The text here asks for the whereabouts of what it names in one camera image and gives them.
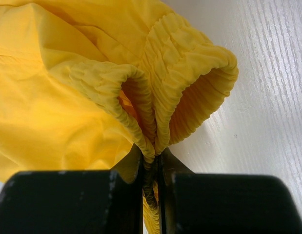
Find yellow shorts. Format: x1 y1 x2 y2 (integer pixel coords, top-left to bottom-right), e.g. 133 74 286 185
0 0 239 234

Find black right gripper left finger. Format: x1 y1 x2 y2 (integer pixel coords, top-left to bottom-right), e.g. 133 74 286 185
0 145 143 234

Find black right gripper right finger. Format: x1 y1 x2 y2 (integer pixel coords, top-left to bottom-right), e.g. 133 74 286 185
158 149 302 234

